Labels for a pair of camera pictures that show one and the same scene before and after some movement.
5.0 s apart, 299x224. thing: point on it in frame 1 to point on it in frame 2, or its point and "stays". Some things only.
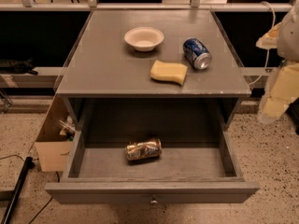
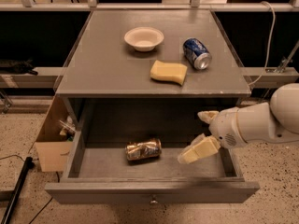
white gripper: [290, 39] to [222, 127]
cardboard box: [52, 149] stays
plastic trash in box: [68, 129] stays
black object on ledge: [18, 66] stays
